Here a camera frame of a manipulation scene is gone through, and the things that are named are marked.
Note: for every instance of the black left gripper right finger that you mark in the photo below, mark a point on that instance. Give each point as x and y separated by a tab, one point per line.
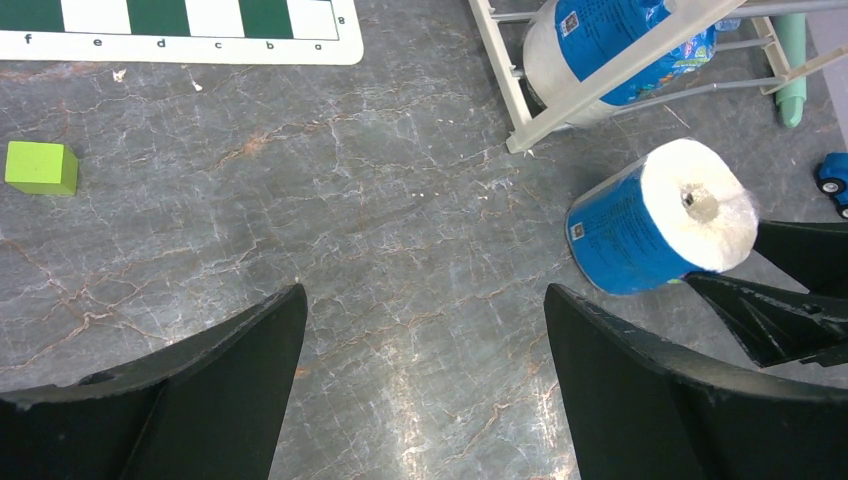
639	406

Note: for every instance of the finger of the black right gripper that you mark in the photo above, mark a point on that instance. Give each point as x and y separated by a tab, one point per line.
813	254
776	326

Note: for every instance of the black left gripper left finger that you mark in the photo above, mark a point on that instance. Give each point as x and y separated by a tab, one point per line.
210	406

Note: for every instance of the blue white roll front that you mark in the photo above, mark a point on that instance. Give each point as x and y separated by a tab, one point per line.
679	209

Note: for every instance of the cream metal shelf rack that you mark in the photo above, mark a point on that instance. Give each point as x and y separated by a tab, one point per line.
686	19

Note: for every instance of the blue toy car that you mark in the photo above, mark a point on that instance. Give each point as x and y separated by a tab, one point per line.
831	180

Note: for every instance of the mint green stick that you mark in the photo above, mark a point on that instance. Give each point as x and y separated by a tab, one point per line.
792	34

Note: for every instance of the small green cube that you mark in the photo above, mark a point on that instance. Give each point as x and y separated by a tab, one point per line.
41	168

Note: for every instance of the green white chessboard mat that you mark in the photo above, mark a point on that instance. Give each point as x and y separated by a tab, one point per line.
258	32

